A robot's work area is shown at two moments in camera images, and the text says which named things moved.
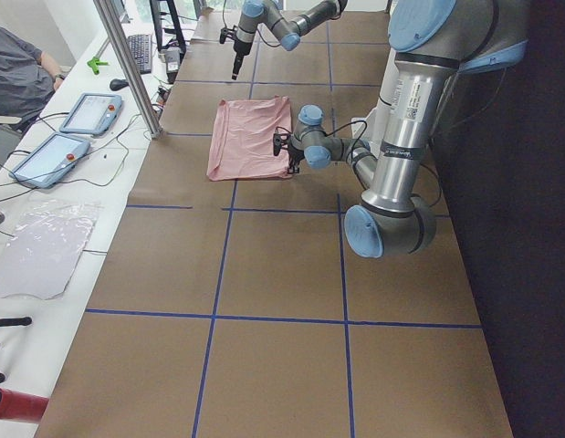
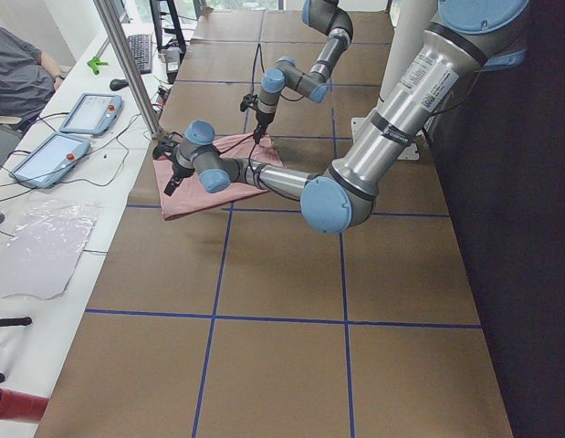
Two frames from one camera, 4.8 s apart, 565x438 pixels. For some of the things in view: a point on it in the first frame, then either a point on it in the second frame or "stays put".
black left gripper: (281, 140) to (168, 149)
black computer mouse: (118, 84) stays put
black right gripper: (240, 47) to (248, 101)
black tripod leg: (10, 321) stays put
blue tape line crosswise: (288, 319) stays put
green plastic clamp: (94, 63) stays put
